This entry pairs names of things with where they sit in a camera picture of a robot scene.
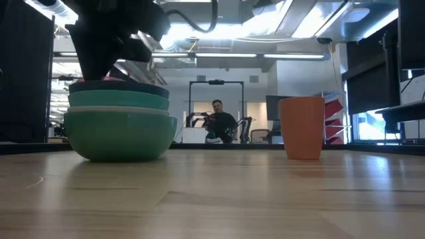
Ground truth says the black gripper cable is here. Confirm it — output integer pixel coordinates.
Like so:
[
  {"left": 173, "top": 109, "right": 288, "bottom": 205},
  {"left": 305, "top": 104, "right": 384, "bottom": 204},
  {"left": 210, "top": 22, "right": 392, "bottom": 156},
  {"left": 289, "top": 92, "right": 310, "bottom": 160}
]
[{"left": 164, "top": 0, "right": 219, "bottom": 34}]

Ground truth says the orange plastic cup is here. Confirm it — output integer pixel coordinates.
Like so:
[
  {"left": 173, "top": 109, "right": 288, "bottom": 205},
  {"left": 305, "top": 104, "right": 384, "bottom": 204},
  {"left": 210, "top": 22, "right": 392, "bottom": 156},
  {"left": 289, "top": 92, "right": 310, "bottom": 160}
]
[{"left": 278, "top": 96, "right": 326, "bottom": 161}]

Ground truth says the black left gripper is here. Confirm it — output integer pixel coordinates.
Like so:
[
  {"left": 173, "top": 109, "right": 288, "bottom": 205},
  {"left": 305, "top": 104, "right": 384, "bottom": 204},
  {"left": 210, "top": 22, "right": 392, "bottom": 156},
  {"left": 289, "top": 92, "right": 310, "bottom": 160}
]
[{"left": 61, "top": 0, "right": 172, "bottom": 82}]

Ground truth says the person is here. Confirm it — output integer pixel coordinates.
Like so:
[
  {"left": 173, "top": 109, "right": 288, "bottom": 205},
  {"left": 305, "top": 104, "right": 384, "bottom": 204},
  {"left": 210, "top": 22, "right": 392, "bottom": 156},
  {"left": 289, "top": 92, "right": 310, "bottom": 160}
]
[{"left": 203, "top": 99, "right": 239, "bottom": 145}]

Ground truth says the dark grey bowl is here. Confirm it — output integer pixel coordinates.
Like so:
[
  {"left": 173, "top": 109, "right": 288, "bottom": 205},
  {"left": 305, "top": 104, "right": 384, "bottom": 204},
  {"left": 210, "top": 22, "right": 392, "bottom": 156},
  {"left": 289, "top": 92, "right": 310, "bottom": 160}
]
[{"left": 68, "top": 80, "right": 171, "bottom": 100}]

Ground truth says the pink bowl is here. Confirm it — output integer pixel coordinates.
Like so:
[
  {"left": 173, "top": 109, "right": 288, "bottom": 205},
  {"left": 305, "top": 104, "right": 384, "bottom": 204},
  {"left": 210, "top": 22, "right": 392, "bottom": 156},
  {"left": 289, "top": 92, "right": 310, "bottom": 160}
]
[{"left": 76, "top": 75, "right": 126, "bottom": 83}]

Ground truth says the office chair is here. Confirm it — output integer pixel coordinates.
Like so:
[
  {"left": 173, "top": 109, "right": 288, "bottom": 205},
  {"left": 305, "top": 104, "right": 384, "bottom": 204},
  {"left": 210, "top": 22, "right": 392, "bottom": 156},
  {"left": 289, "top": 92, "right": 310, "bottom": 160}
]
[{"left": 249, "top": 128, "right": 271, "bottom": 145}]

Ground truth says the red and white rack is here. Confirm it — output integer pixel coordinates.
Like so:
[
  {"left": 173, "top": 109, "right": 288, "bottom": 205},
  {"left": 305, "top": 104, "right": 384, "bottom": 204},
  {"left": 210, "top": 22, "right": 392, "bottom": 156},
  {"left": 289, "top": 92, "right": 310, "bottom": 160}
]
[{"left": 323, "top": 90, "right": 352, "bottom": 145}]

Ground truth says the white cabinet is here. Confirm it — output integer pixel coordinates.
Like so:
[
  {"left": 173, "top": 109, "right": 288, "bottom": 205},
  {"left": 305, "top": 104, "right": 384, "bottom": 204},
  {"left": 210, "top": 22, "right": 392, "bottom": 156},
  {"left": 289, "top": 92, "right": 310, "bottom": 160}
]
[{"left": 181, "top": 127, "right": 207, "bottom": 145}]

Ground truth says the dark column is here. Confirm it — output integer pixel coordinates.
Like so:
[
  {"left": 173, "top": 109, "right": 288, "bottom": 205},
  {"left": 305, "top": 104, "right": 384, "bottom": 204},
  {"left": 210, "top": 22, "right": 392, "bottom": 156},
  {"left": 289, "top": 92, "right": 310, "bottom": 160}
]
[{"left": 0, "top": 0, "right": 56, "bottom": 144}]

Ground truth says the mint green bowl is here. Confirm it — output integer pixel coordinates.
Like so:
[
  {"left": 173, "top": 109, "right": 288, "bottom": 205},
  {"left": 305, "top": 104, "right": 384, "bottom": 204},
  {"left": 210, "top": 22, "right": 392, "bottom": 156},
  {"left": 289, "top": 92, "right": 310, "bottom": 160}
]
[{"left": 68, "top": 90, "right": 171, "bottom": 112}]

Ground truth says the long ceiling light bar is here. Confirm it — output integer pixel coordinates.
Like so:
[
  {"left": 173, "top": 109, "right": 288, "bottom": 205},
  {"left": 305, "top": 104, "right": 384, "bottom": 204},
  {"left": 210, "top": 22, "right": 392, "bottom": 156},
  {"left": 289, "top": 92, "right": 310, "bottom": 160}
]
[{"left": 52, "top": 51, "right": 331, "bottom": 62}]

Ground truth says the dark monitor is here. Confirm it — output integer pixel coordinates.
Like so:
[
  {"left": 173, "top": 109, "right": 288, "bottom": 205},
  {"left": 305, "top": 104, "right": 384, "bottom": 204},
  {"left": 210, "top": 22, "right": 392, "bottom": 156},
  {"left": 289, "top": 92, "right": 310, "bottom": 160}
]
[{"left": 265, "top": 95, "right": 287, "bottom": 121}]

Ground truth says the black metal frame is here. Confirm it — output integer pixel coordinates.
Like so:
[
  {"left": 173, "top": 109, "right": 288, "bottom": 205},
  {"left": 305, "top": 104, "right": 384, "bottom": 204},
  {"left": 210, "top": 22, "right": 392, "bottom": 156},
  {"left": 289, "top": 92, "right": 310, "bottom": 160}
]
[{"left": 188, "top": 79, "right": 245, "bottom": 129}]

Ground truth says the dark side table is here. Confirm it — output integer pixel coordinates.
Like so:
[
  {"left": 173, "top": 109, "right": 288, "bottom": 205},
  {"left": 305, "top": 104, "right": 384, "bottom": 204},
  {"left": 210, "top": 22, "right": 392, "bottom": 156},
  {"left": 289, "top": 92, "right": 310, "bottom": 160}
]
[{"left": 375, "top": 100, "right": 425, "bottom": 145}]

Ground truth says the dark window blind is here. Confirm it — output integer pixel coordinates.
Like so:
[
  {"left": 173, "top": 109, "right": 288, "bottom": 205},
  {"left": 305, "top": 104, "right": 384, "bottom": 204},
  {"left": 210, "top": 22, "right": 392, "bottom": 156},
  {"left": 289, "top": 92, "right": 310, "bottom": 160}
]
[{"left": 341, "top": 19, "right": 402, "bottom": 116}]

